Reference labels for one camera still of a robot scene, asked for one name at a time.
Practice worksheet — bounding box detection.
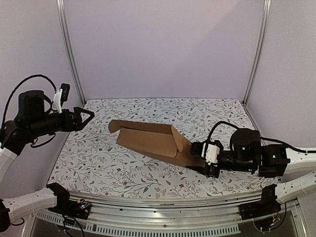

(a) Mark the floral patterned table mat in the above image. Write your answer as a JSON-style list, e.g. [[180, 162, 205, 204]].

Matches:
[[48, 98, 279, 199]]

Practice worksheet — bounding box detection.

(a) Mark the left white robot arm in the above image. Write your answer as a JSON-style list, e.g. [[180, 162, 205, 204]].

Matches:
[[0, 107, 95, 232]]

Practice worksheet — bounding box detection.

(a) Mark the brown cardboard box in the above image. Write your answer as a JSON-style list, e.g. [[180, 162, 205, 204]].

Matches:
[[108, 120, 205, 167]]

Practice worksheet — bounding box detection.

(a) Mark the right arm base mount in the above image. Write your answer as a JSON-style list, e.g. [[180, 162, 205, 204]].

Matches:
[[238, 184, 281, 220]]

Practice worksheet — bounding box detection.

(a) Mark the black camera cable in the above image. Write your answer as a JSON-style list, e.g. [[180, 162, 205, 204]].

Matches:
[[206, 120, 307, 153], [0, 75, 59, 129]]

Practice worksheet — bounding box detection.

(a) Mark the left aluminium frame post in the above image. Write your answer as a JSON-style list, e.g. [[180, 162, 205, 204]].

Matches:
[[56, 0, 86, 105]]

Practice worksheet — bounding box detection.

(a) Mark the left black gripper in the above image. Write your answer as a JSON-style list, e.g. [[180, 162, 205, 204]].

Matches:
[[29, 105, 95, 137]]

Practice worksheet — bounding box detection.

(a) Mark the aluminium frame post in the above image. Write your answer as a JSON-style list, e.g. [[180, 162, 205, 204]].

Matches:
[[56, 0, 86, 105], [242, 0, 272, 107]]

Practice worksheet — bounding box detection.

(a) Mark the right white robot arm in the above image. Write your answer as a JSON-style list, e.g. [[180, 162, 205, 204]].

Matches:
[[192, 142, 316, 215]]

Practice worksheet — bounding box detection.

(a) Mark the front aluminium rail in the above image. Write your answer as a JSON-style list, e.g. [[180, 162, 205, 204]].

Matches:
[[21, 190, 307, 237]]

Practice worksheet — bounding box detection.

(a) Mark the right black camera cable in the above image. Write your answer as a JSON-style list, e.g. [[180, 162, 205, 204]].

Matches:
[[206, 120, 307, 153]]

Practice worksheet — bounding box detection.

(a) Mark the left black camera cable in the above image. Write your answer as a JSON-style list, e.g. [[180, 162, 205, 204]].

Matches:
[[0, 75, 59, 129]]

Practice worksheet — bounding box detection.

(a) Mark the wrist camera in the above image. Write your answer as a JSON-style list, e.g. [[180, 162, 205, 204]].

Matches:
[[15, 90, 51, 120], [231, 128, 261, 161]]

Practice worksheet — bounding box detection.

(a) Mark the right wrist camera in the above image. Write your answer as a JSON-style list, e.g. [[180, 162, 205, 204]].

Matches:
[[231, 128, 261, 161]]

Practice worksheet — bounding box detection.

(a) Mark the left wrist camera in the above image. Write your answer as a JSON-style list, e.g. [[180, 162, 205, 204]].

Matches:
[[15, 90, 51, 120]]

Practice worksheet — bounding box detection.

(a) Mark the right aluminium frame post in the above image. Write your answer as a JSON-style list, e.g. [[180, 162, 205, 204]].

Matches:
[[242, 0, 272, 107]]

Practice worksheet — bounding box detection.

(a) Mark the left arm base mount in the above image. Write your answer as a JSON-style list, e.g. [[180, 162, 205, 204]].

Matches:
[[46, 183, 92, 220]]

